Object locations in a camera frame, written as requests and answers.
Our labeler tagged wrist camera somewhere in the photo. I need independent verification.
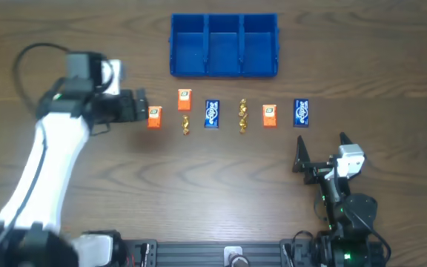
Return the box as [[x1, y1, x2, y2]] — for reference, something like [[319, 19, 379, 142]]
[[333, 143, 367, 179], [100, 59, 125, 96]]

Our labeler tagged orange candy box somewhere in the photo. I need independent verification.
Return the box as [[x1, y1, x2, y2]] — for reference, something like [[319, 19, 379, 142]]
[[147, 105, 163, 130], [177, 88, 193, 112], [262, 104, 278, 128]]

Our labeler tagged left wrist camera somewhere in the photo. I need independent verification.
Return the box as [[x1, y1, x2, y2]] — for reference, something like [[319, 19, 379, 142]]
[[100, 59, 125, 96]]

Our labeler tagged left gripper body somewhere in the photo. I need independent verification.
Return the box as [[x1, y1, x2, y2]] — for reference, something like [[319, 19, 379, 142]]
[[100, 88, 150, 125]]

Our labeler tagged black cable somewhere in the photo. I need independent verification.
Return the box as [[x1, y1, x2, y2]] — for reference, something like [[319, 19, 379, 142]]
[[12, 42, 72, 116], [342, 205, 392, 265]]

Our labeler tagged blue tray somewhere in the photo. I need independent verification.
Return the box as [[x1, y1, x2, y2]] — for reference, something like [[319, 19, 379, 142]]
[[168, 13, 280, 79]]

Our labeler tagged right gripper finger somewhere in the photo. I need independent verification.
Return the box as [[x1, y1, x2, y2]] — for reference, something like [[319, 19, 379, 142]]
[[291, 135, 311, 174], [339, 131, 354, 147]]

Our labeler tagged mounting rail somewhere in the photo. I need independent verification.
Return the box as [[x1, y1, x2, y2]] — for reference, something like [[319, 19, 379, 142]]
[[122, 238, 388, 267]]

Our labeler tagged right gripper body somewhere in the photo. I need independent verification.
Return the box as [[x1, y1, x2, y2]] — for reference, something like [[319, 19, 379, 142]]
[[302, 159, 337, 185]]

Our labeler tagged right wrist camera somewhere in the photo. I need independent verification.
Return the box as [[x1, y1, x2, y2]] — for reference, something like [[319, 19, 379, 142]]
[[333, 143, 367, 179]]

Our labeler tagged blue candy pack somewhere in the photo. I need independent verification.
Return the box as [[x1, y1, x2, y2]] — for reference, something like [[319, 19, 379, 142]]
[[204, 99, 221, 130], [293, 98, 310, 128]]

